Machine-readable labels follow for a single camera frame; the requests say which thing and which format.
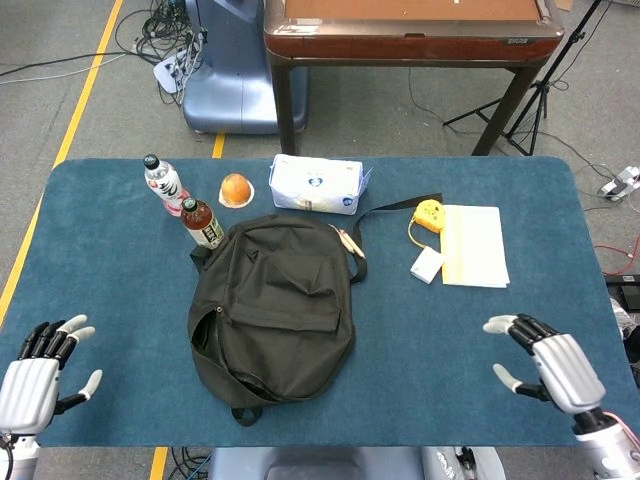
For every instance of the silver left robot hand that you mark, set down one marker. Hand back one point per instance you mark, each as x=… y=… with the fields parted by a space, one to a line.
x=27 y=395

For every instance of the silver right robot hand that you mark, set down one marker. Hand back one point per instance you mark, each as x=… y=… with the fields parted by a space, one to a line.
x=567 y=370

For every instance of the black fabric backpack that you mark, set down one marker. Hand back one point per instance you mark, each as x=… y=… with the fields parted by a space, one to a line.
x=280 y=310

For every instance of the black flat device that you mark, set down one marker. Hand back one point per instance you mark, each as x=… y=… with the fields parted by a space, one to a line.
x=625 y=292

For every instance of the blue table mat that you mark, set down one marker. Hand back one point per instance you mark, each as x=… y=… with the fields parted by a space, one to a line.
x=125 y=280

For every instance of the yellow white booklet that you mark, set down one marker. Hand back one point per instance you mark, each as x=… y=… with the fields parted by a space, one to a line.
x=477 y=245

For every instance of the small white box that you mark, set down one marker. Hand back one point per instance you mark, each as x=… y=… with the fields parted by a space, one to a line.
x=426 y=266

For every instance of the yellow tape measure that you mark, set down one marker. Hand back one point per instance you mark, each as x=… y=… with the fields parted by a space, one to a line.
x=431 y=214

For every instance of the brown tea bottle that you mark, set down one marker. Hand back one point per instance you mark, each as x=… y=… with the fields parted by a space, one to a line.
x=202 y=225

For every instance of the tan zipper pull tags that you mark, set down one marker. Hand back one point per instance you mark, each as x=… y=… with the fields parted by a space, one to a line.
x=350 y=244

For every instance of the clear bottle pink white label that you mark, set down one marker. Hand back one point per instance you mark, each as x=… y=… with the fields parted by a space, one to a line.
x=162 y=182

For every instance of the black tripod stand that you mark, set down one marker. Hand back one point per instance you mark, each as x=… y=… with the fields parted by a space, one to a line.
x=532 y=107

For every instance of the grey robot torso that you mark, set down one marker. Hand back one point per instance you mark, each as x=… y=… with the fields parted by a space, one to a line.
x=310 y=465

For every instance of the white tissue pack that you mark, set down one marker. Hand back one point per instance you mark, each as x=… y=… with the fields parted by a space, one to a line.
x=315 y=185

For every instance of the white power strip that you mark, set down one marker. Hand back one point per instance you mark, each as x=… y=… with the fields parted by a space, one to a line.
x=167 y=72

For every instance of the brown mahjong table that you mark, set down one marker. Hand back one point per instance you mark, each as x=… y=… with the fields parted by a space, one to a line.
x=410 y=42

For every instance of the blue grey machine base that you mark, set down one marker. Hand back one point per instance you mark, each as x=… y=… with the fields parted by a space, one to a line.
x=235 y=75

